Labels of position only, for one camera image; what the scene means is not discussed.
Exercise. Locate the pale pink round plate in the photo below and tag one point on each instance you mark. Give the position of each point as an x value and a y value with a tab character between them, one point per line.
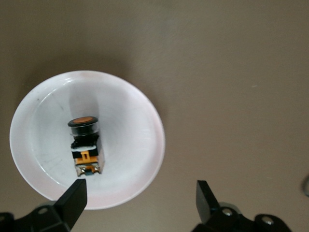
132	145

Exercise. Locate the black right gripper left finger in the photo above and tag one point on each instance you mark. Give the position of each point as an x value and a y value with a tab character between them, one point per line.
70	207

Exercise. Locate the orange push button switch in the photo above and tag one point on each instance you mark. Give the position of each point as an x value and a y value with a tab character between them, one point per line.
84	145

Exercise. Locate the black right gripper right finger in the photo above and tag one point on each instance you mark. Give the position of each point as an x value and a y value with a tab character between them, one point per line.
207	207

